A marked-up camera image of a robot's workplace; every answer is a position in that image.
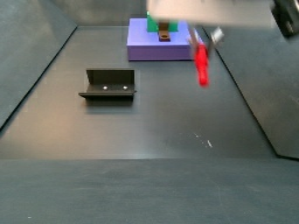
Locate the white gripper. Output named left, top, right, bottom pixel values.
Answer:
left=146, top=0, right=276, bottom=53

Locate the red stepped peg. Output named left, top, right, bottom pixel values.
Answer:
left=194, top=43, right=210, bottom=87

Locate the purple base board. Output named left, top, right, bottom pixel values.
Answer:
left=126, top=18, right=193, bottom=61

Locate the green U-shaped block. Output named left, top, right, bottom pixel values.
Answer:
left=146, top=13, right=179, bottom=32

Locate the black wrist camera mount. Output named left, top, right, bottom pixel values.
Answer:
left=272, top=0, right=299, bottom=39

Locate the black angled bracket holder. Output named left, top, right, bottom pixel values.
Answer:
left=79, top=68, right=137, bottom=99

